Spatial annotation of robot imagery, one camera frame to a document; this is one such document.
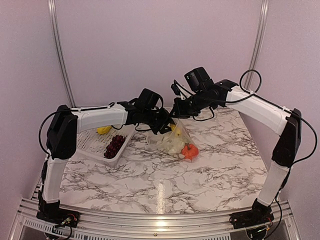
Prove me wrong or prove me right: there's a white cauliflower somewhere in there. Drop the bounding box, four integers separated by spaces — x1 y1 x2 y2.
162 138 185 155

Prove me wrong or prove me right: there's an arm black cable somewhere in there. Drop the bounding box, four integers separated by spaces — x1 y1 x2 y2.
37 96 166 156
172 69 263 122

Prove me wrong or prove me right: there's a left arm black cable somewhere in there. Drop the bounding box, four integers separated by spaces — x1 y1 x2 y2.
37 96 166 156

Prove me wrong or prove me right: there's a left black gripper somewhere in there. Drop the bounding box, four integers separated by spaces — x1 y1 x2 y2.
142 107 177 135

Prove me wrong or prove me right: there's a yellow banana piece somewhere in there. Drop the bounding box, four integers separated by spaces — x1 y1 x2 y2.
96 126 112 135

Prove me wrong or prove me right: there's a front aluminium rail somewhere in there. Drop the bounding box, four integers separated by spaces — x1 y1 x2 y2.
8 198 301 240

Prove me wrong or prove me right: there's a clear zip top bag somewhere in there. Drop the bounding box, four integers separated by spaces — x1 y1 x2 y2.
146 118 200 163

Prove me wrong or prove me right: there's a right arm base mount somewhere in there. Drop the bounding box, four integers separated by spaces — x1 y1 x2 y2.
229 199 275 229

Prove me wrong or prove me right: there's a dark red grape bunch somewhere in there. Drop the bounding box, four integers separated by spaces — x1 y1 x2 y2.
103 135 126 159

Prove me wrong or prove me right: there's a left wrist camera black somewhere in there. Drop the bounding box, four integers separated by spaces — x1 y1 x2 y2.
134 88 164 110

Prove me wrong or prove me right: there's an aluminium frame post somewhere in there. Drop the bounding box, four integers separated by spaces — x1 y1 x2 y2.
47 0 76 107
243 0 270 88

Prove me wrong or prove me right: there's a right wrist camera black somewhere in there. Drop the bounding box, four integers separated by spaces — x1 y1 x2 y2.
184 66 214 93

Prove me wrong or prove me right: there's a right aluminium frame post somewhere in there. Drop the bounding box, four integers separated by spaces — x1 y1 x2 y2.
243 0 270 88

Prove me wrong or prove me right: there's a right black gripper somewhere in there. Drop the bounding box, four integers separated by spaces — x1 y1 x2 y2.
169 89 215 119

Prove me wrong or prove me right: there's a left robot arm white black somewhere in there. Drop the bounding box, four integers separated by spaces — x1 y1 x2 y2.
38 99 173 223

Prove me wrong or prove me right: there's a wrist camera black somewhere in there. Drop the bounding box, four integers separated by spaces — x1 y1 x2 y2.
134 88 164 110
184 66 214 93

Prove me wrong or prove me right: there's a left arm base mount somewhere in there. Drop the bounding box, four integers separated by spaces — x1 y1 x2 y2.
36 198 80 228

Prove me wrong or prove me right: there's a yellow corn cob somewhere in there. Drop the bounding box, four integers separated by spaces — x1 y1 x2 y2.
170 124 182 137

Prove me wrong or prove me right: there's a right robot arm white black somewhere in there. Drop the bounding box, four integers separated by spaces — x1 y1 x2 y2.
171 79 302 224

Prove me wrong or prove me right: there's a white plastic basket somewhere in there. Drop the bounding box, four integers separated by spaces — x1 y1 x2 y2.
74 125 136 167

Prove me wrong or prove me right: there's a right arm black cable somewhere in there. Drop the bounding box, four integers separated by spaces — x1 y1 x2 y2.
172 69 263 122

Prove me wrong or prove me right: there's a left aluminium frame post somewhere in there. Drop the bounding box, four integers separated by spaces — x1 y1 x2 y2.
47 0 76 107

